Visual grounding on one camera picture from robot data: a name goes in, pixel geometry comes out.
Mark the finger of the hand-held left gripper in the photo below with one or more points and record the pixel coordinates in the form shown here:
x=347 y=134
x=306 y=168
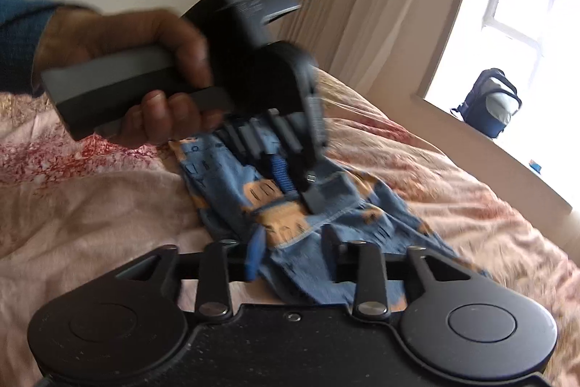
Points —
x=253 y=142
x=312 y=192

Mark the person's left hand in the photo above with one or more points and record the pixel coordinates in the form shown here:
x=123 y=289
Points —
x=122 y=35

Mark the white window sill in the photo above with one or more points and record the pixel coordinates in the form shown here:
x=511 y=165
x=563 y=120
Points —
x=498 y=155

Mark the pink floral blanket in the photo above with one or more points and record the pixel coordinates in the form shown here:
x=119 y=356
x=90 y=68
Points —
x=90 y=196

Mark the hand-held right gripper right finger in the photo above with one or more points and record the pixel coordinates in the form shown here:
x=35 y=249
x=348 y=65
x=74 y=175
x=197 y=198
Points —
x=371 y=273

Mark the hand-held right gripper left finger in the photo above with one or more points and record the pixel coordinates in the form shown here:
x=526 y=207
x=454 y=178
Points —
x=256 y=253

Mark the small blue box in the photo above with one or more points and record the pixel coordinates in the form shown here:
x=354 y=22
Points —
x=536 y=165

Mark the person's left forearm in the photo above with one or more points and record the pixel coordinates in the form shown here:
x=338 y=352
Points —
x=20 y=42

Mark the white sheer curtain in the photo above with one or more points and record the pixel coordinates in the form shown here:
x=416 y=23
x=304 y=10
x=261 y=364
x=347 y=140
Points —
x=398 y=6

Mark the blue printed pants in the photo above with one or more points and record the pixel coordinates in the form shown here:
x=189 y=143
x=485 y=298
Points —
x=308 y=242

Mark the white framed window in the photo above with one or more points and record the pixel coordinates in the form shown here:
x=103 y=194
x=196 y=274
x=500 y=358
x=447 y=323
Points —
x=521 y=6

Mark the dark blue backpack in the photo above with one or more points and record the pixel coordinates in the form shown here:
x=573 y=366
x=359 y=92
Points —
x=489 y=106

